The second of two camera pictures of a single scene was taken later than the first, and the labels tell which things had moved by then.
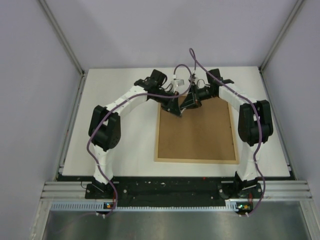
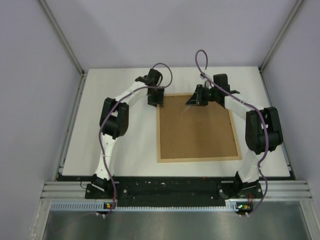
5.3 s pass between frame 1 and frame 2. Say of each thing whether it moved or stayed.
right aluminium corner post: stayed
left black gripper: moved
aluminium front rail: stayed
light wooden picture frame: stayed
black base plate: stayed
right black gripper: moved
